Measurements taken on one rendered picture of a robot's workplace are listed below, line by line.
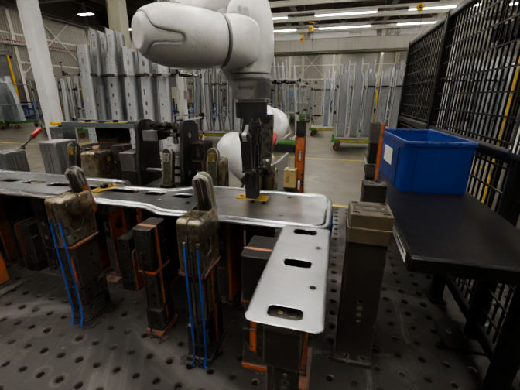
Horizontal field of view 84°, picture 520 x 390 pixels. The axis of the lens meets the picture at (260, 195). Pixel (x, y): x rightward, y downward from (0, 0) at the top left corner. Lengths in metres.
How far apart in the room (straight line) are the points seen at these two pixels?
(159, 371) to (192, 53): 0.66
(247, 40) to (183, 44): 0.13
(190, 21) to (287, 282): 0.48
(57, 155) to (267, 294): 1.01
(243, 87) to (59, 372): 0.73
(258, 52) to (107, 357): 0.75
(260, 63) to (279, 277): 0.44
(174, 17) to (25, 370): 0.79
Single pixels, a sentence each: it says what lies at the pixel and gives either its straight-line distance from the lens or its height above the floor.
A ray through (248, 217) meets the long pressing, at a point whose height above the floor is 1.00.
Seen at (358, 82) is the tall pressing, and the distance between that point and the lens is 7.61.
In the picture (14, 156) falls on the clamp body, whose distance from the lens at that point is 1.50.
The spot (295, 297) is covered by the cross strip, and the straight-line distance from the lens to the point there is 0.43.
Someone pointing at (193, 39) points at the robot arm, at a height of 1.36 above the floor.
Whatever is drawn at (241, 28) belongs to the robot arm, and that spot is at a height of 1.39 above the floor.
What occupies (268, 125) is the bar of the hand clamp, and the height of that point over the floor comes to 1.18.
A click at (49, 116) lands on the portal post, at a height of 1.02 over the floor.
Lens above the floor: 1.26
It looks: 19 degrees down
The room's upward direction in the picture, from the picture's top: straight up
